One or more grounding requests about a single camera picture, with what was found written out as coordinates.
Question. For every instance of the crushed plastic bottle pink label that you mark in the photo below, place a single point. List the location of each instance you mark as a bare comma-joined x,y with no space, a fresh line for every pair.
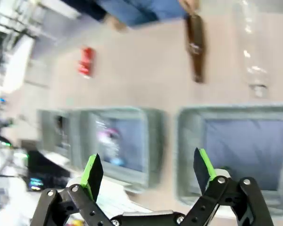
109,141

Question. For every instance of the clear plastic bottle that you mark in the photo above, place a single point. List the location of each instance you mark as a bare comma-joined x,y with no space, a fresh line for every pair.
252,47

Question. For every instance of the red soda can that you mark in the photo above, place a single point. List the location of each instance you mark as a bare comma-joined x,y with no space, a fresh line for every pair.
86,61

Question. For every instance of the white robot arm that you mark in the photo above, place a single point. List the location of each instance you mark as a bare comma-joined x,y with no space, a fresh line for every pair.
16,66

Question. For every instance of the white keyboard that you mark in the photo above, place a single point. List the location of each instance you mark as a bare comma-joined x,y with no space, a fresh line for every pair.
113,197

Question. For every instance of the brown glass bottle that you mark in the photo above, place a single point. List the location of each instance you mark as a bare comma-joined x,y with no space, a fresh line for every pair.
196,44

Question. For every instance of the person's blue clothed body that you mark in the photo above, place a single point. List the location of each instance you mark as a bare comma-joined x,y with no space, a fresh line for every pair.
141,10

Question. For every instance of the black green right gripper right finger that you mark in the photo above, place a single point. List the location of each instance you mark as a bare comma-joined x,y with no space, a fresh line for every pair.
205,169

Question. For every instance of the grey basket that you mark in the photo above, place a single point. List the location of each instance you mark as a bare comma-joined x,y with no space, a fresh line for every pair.
59,131
127,146
245,150

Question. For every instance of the person's hand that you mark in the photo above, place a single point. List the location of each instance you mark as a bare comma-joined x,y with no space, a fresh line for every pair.
189,5
116,23

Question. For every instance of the black robot base box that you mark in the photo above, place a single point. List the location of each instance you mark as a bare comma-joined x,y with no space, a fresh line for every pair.
46,169

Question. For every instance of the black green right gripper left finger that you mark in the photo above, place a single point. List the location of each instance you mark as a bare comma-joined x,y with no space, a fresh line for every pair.
92,174

